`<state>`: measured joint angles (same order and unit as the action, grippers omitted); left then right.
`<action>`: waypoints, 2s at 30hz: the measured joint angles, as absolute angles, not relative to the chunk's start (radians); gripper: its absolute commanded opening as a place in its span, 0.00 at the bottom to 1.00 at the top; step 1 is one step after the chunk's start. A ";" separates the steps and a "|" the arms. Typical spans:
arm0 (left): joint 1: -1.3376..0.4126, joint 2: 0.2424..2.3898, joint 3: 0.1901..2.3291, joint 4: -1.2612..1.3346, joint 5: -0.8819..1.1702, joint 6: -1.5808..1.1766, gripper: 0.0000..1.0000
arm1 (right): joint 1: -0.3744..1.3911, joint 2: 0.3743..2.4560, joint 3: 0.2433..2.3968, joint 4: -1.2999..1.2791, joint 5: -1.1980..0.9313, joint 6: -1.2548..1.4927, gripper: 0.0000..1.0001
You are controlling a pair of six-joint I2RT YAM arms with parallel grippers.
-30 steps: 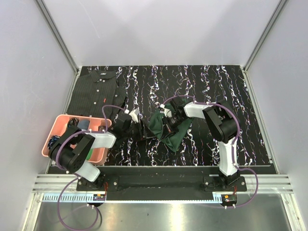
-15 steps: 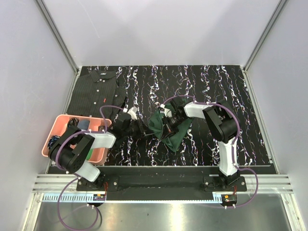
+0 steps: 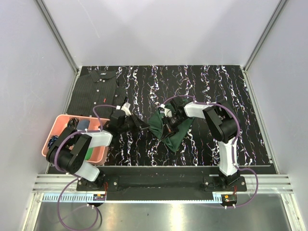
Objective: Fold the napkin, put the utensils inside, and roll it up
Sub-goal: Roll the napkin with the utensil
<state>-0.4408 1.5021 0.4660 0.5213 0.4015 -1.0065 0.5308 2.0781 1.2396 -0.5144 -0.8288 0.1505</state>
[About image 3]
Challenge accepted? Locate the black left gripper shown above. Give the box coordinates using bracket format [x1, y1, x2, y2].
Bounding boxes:
[118, 112, 150, 135]

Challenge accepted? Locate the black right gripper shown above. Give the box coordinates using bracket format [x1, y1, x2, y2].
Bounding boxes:
[161, 114, 187, 141]

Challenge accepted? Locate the green cloth napkin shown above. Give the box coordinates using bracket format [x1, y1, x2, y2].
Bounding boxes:
[148, 112, 194, 153]

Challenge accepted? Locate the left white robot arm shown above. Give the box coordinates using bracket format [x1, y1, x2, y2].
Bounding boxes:
[42, 103, 149, 191]

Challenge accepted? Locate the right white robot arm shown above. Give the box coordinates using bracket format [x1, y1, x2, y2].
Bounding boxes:
[159, 96, 240, 191]

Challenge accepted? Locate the dark pinstriped shirt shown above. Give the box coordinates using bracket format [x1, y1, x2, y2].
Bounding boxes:
[66, 70, 127, 118]

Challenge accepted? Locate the navy folded cloth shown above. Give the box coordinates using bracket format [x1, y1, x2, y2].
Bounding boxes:
[77, 119, 90, 130]

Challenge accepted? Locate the green rolled cloth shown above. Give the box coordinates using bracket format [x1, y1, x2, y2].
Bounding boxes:
[85, 148, 94, 161]

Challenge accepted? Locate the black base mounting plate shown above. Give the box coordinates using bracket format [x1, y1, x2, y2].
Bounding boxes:
[77, 167, 247, 203]

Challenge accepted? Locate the green patterned rolled tie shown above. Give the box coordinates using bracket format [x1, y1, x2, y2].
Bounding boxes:
[67, 117, 79, 129]

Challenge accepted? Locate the blue patterned rolled tie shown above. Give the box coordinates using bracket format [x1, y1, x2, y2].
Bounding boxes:
[47, 135, 59, 149]

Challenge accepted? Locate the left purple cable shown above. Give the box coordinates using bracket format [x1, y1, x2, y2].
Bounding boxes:
[55, 104, 121, 228]

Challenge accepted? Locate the aluminium frame rail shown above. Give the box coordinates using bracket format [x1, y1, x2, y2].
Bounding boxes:
[33, 174, 293, 193]

